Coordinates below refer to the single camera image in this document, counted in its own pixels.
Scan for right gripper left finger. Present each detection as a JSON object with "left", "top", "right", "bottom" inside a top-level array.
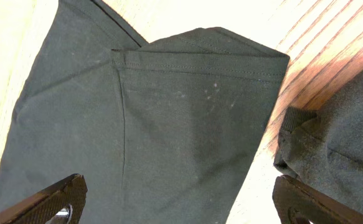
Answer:
[{"left": 0, "top": 174, "right": 87, "bottom": 224}]

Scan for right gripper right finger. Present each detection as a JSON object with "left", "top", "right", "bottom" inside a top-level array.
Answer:
[{"left": 272, "top": 175, "right": 363, "bottom": 224}]

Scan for black t-shirt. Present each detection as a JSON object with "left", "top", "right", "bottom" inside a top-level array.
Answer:
[{"left": 0, "top": 1, "right": 290, "bottom": 224}]

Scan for dark grey garment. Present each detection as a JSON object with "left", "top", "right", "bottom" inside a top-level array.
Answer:
[{"left": 274, "top": 71, "right": 363, "bottom": 214}]

